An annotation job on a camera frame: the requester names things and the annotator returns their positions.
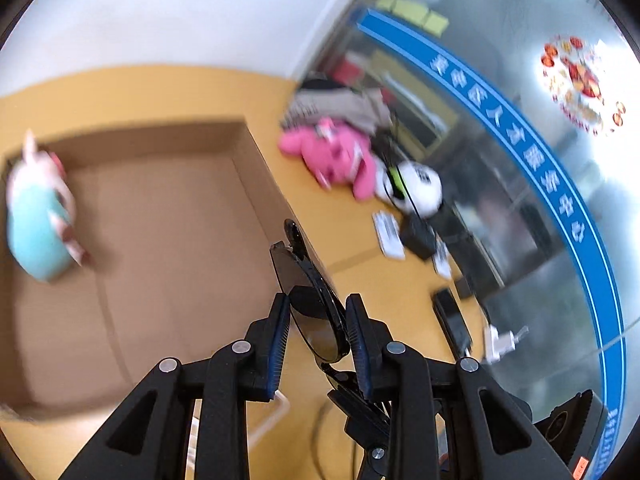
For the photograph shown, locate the black sunglasses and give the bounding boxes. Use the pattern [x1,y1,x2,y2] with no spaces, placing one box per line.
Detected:
[268,218,392,430]

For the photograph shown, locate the teal pink plush pig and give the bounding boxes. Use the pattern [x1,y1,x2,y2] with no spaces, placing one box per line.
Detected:
[6,130,88,283]

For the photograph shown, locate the white charger plug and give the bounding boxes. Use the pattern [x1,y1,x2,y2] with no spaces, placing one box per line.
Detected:
[484,324,529,365]

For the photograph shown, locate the black smartphone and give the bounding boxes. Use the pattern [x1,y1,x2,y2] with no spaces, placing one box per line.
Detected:
[432,288,472,361]

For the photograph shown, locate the brown cardboard box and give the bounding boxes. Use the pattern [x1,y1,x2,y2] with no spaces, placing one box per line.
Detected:
[1,122,293,418]

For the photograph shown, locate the black power adapter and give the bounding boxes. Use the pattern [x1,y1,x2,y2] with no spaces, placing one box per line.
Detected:
[399,214,437,261]

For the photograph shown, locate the white remote control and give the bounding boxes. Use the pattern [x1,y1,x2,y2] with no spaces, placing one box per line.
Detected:
[372,211,406,260]

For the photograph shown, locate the white green helmet toy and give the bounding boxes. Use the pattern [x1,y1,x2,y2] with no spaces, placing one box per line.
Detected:
[375,160,442,219]

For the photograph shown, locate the pink plush toy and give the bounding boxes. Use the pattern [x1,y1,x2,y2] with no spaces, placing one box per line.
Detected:
[278,117,378,200]

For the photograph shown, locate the beige printed cloth bag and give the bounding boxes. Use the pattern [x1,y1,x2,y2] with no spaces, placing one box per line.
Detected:
[280,87,392,136]

